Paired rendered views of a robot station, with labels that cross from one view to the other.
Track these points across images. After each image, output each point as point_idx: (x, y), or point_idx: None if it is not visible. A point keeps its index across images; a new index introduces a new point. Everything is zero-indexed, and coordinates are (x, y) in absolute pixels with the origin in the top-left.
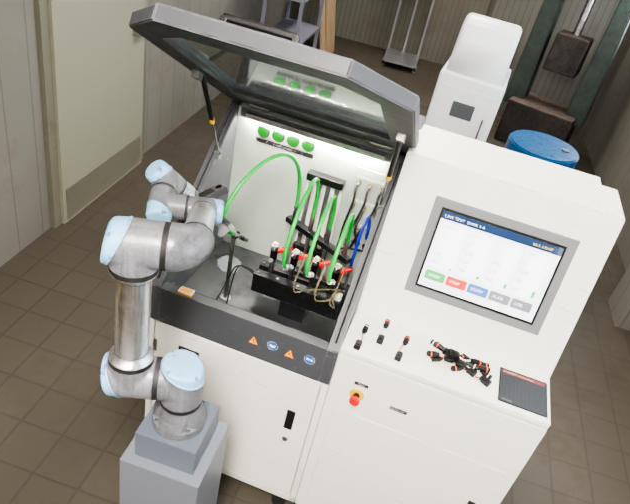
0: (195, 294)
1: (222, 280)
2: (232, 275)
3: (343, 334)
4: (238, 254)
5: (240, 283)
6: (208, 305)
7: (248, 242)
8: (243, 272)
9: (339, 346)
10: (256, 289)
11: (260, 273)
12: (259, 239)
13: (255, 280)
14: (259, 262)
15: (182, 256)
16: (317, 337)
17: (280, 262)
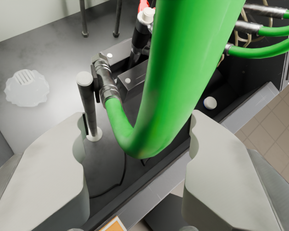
0: (121, 215)
1: (55, 117)
2: (52, 97)
3: None
4: (8, 60)
5: (75, 97)
6: (157, 203)
7: None
8: (54, 79)
9: None
10: (131, 97)
11: (133, 79)
12: (9, 14)
13: (131, 93)
14: (46, 46)
15: None
16: (260, 89)
17: (62, 22)
